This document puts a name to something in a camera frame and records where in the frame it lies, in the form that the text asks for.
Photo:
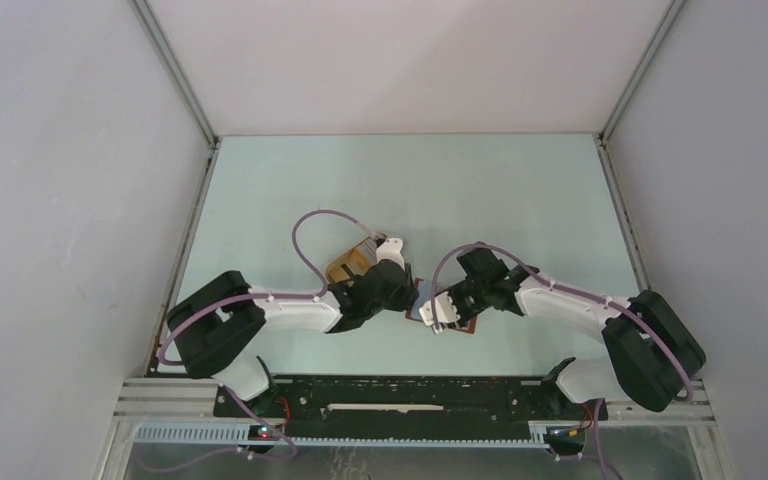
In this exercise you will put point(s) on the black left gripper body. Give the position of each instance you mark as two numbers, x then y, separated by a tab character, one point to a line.
400	300

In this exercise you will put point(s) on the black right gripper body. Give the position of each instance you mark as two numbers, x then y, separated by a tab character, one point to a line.
468	297

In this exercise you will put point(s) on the brown leather card holder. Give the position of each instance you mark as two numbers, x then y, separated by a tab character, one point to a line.
424	290

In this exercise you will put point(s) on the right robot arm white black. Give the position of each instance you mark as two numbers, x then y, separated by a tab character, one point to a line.
650	357

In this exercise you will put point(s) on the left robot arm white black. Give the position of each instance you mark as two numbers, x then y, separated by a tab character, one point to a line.
212	328

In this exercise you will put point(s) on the stack of credit cards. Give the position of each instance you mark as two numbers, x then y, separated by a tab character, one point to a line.
365	252

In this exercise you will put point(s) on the beige oval card tray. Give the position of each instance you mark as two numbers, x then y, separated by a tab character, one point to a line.
343	268

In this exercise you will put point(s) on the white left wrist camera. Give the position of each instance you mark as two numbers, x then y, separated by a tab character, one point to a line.
390	249

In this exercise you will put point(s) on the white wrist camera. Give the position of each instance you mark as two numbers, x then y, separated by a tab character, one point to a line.
390	249
439	313

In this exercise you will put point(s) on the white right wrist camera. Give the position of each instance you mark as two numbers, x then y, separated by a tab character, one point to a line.
439	313

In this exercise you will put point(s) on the white toothed cable duct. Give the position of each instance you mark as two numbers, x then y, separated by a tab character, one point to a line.
247	435

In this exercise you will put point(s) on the aluminium frame rail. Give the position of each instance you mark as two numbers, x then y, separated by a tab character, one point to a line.
181	399

